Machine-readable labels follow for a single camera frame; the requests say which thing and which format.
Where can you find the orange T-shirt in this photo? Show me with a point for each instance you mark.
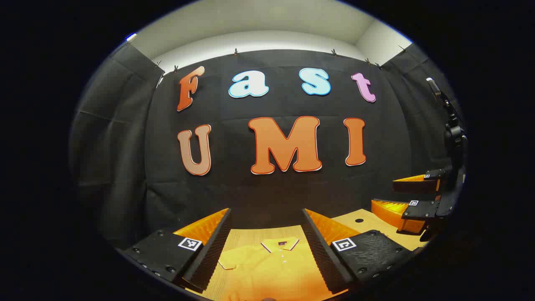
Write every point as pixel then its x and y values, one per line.
pixel 271 271

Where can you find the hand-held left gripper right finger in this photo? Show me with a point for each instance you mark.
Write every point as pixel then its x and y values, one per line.
pixel 319 251

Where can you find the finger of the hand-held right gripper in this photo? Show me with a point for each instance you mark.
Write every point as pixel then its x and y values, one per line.
pixel 393 213
pixel 418 184

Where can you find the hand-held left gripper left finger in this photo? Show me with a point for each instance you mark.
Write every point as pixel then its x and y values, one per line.
pixel 211 251

